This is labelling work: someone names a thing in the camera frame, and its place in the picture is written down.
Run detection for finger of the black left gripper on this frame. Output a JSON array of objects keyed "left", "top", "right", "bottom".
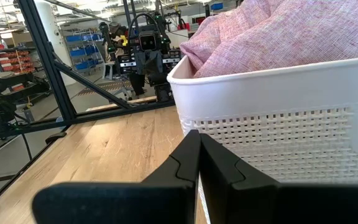
[
  {"left": 154, "top": 73, "right": 175, "bottom": 103},
  {"left": 130, "top": 72, "right": 145, "bottom": 98}
]

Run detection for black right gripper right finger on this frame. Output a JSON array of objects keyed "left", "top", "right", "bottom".
[{"left": 199, "top": 133, "right": 358, "bottom": 224}]

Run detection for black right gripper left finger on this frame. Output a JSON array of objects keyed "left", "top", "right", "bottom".
[{"left": 32, "top": 129, "right": 202, "bottom": 224}]

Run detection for pink woven garment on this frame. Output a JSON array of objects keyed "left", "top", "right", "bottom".
[{"left": 179, "top": 0, "right": 358, "bottom": 78}]

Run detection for black mat hazard stripes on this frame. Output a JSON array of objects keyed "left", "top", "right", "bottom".
[{"left": 78, "top": 80, "right": 133, "bottom": 96}]

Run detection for shelf with blue bins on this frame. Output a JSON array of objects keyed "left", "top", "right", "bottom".
[{"left": 62, "top": 29, "right": 105, "bottom": 75}]

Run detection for white perforated plastic basket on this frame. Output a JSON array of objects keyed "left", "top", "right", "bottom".
[{"left": 166, "top": 55, "right": 358, "bottom": 224}]

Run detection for cardboard box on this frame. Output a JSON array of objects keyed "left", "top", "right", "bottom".
[{"left": 11, "top": 30, "right": 34, "bottom": 47}]

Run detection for shelf with red bins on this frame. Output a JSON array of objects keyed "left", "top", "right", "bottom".
[{"left": 0, "top": 43, "right": 39, "bottom": 75}]

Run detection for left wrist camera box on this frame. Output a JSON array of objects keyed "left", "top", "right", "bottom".
[{"left": 138, "top": 30, "right": 158, "bottom": 52}]

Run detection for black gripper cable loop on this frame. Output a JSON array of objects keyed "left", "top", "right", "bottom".
[{"left": 127, "top": 12, "right": 162, "bottom": 41}]

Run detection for black aluminium frame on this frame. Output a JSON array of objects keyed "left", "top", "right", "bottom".
[{"left": 0, "top": 0, "right": 177, "bottom": 215}]

